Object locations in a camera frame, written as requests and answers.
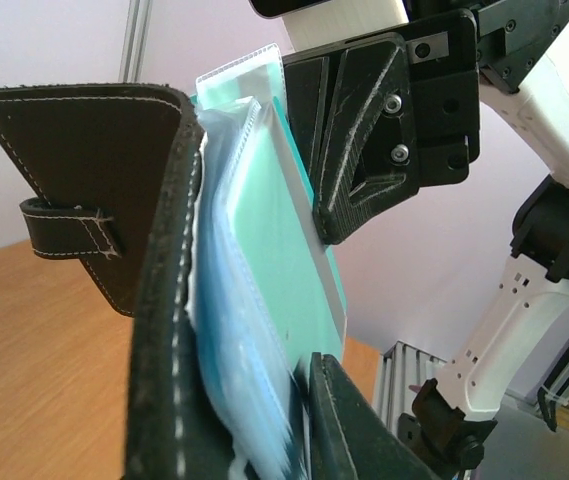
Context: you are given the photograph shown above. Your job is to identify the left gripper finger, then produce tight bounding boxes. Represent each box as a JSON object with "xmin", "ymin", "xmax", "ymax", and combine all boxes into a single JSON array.
[{"xmin": 309, "ymin": 352, "xmax": 437, "ymax": 480}]

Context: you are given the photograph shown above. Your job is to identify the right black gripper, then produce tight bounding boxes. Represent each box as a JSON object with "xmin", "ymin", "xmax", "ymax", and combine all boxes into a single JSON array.
[{"xmin": 284, "ymin": 9, "xmax": 480, "ymax": 245}]

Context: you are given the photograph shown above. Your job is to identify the black leather card holder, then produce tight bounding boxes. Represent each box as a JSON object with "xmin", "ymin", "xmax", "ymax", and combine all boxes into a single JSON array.
[{"xmin": 0, "ymin": 42, "xmax": 350, "ymax": 480}]

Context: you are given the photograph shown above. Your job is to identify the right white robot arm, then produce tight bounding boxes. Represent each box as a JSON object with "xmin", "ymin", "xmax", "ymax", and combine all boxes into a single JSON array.
[{"xmin": 257, "ymin": 1, "xmax": 569, "ymax": 479}]

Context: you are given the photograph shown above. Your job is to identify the aluminium frame rails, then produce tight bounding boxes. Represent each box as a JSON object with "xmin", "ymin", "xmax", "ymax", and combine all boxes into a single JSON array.
[{"xmin": 372, "ymin": 341, "xmax": 445, "ymax": 442}]

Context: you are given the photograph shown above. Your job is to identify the right aluminium corner post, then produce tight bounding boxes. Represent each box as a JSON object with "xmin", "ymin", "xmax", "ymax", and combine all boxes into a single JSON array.
[{"xmin": 118, "ymin": 0, "xmax": 154, "ymax": 83}]

